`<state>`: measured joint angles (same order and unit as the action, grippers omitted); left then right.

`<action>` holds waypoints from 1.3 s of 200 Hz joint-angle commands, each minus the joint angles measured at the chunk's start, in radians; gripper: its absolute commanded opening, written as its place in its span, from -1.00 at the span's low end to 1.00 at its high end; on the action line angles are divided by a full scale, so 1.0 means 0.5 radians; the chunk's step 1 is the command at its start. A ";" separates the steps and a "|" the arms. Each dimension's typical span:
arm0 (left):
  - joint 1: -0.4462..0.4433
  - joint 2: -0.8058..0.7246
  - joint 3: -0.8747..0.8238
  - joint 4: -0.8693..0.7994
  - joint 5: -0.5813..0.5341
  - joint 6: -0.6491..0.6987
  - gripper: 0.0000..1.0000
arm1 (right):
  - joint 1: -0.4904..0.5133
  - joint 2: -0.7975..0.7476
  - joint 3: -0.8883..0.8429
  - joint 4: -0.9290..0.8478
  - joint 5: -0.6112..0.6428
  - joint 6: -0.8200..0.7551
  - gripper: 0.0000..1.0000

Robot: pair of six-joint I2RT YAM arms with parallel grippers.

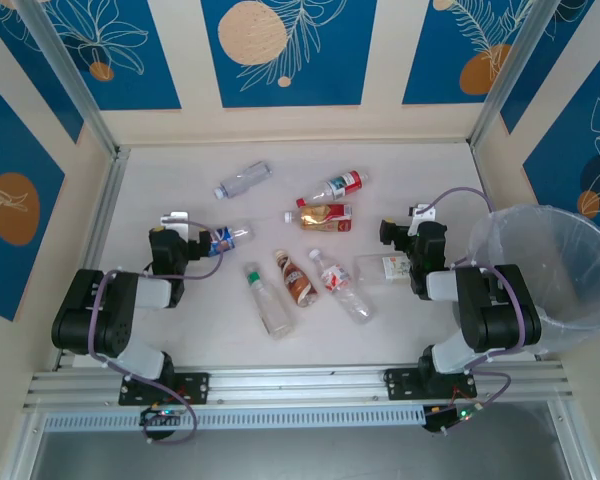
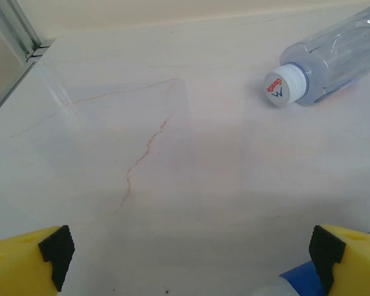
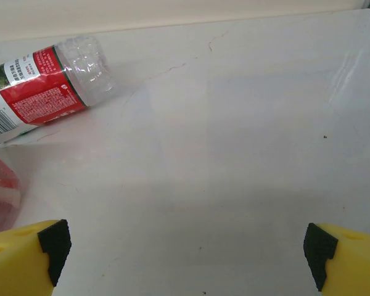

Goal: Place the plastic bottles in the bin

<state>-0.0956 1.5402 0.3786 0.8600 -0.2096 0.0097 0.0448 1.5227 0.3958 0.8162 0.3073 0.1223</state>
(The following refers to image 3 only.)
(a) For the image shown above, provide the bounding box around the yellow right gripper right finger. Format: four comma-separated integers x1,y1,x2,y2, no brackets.
303,222,370,296

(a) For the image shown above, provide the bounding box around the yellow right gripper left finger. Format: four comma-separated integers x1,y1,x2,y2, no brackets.
0,219,72,296

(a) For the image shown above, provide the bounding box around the clear bottle red label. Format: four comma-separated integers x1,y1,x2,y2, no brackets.
0,34,117,145

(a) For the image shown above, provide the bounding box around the crushed red gold label bottle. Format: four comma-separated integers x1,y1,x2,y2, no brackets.
0,150,22,237

